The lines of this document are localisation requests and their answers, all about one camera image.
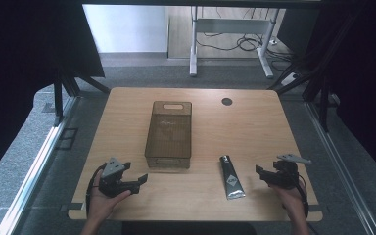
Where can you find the white metal desk frame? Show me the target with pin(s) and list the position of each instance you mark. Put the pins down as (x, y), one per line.
(193, 49)

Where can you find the black metal stand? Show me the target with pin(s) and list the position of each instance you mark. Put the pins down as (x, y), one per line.
(323, 104)
(58, 98)

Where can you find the round black table grommet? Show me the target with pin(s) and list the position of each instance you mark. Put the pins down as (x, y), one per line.
(226, 101)

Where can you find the white power strip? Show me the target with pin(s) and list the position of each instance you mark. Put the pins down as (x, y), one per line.
(289, 79)

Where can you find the person's left hand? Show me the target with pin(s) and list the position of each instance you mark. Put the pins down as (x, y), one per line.
(103, 204)

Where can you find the aluminium rail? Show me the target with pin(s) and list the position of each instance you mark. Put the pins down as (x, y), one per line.
(36, 169)
(339, 169)

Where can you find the brown translucent plastic basket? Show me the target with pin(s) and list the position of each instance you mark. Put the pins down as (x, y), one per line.
(169, 137)

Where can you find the black curtain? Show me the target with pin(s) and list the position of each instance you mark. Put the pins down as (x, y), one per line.
(19, 65)
(365, 81)

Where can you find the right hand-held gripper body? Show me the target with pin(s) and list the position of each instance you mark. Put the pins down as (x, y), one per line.
(285, 176)

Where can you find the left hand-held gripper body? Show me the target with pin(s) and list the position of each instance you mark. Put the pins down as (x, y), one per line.
(111, 169)

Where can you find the person's right hand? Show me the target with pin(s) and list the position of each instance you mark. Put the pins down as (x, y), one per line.
(289, 200)

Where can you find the silver tube with black cap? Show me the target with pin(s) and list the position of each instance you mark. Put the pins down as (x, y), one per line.
(231, 179)

